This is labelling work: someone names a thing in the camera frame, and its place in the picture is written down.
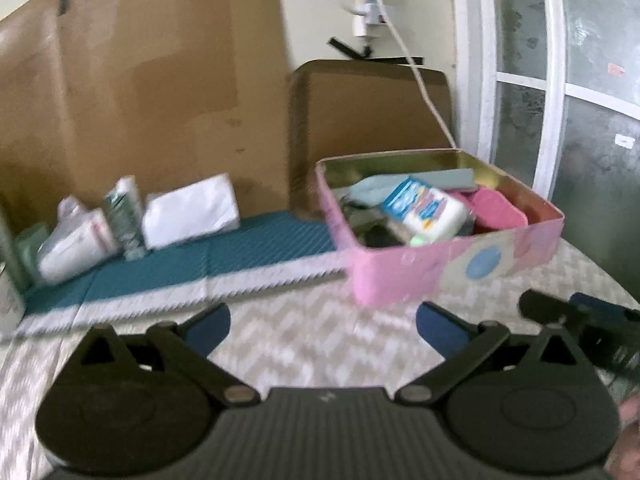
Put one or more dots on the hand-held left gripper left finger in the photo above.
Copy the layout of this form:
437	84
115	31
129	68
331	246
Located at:
210	327

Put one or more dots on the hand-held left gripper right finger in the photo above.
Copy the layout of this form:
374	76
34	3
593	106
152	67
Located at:
440	330

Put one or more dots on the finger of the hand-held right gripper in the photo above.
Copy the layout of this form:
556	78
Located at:
600	306
545	307

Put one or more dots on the pink tin box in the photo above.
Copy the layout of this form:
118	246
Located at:
425	270

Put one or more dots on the blue label tissue pack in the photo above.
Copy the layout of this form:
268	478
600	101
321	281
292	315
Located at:
435	215

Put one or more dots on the person's right hand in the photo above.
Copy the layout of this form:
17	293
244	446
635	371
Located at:
627	430

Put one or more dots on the teal quilted mat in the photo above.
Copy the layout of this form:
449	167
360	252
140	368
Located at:
225	255

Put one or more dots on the pink sponge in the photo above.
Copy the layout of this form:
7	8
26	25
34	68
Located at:
495	210

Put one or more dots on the beige chevron tablecloth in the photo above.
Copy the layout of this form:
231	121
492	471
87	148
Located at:
325	340

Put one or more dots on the white plastic bag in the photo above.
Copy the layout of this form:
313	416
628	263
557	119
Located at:
192	212

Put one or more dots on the light blue cloth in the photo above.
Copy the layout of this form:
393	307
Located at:
372	191

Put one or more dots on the white red tissue pack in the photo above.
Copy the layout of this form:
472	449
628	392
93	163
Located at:
75	245

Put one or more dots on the white sticker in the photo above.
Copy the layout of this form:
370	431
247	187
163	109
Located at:
625	141

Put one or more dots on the pale green pack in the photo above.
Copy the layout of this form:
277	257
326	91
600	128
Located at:
30	255

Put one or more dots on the white framed glass door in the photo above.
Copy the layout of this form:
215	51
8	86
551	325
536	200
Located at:
550	110

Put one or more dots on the brown box lid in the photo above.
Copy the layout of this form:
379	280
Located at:
360	120

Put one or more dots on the red sticker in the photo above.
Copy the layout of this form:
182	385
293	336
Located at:
616	68

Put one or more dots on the large cardboard sheet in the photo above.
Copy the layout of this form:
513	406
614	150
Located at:
140	85

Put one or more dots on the black tape strip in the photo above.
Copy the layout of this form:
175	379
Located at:
400	61
350	49

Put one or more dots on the white power adapter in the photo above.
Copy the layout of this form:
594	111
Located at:
372	20

